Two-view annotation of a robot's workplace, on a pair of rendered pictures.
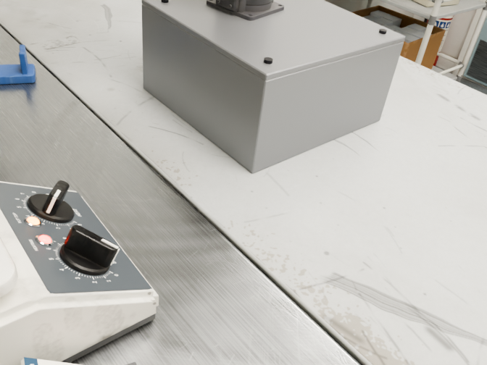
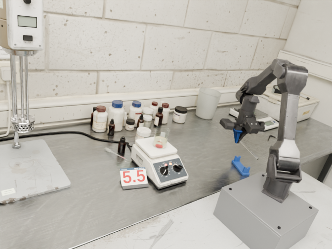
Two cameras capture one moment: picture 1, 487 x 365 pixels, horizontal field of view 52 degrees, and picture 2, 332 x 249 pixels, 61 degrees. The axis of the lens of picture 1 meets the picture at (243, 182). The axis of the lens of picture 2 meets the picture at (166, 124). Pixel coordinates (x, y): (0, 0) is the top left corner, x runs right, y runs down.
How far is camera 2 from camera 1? 0.81 m
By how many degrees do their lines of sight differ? 78
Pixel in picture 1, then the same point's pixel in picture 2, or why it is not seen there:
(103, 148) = (214, 186)
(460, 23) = not seen: outside the picture
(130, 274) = (163, 179)
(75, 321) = (151, 170)
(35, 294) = (151, 161)
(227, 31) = (248, 185)
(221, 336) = (154, 198)
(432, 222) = not seen: outside the picture
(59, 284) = (155, 165)
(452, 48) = not seen: outside the picture
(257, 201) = (199, 212)
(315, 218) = (195, 224)
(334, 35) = (264, 211)
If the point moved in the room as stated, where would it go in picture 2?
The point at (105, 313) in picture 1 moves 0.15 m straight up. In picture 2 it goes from (153, 175) to (161, 136)
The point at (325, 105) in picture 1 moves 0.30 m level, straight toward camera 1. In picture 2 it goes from (239, 221) to (142, 187)
